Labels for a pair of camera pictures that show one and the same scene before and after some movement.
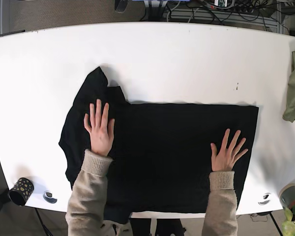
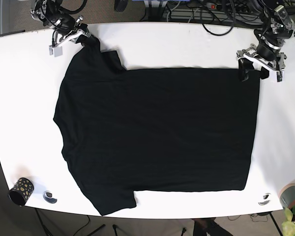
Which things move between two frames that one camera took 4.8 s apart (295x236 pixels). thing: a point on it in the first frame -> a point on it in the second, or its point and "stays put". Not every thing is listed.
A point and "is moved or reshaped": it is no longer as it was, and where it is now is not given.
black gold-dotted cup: [21, 191] stays put
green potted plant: [294, 223] stays put
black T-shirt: [162, 155] is moved or reshaped
